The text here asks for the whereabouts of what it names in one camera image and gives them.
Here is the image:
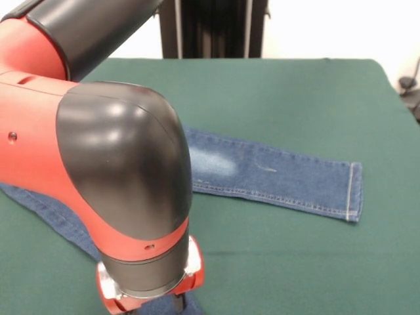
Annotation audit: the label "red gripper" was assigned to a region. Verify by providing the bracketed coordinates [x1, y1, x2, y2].
[96, 235, 207, 315]

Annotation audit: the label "blue denim jeans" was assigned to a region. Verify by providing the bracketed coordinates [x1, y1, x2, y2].
[0, 126, 364, 315]

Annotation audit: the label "dark green table cloth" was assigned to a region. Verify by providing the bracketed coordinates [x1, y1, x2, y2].
[0, 57, 420, 315]

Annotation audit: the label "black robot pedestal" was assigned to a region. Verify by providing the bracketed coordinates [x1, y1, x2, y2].
[156, 0, 273, 60]

